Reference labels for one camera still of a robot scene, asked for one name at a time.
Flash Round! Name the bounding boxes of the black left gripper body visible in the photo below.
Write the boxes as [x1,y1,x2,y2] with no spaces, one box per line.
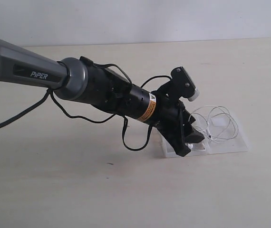
[153,80,195,138]

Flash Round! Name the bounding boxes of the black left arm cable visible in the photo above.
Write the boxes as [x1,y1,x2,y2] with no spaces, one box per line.
[0,56,174,151]

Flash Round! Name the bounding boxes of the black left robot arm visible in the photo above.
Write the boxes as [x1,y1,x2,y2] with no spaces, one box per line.
[0,39,204,157]

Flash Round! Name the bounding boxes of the clear open plastic case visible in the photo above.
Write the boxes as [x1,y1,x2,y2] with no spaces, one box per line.
[159,111,250,159]

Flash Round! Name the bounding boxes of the white wired earphones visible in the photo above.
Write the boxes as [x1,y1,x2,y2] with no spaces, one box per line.
[190,105,239,145]

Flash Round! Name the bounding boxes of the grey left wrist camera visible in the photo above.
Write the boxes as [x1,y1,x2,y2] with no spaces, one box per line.
[169,66,200,102]

